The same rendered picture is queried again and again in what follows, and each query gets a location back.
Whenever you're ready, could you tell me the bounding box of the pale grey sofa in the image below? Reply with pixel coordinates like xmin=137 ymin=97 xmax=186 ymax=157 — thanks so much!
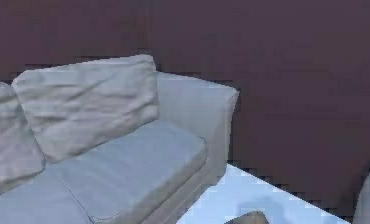
xmin=0 ymin=54 xmax=241 ymax=224

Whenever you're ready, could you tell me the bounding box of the brown wooden table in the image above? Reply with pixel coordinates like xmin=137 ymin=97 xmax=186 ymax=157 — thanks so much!
xmin=225 ymin=210 xmax=270 ymax=224

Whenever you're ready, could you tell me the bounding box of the pale grey armchair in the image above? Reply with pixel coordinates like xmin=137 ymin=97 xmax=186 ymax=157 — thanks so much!
xmin=352 ymin=163 xmax=370 ymax=224

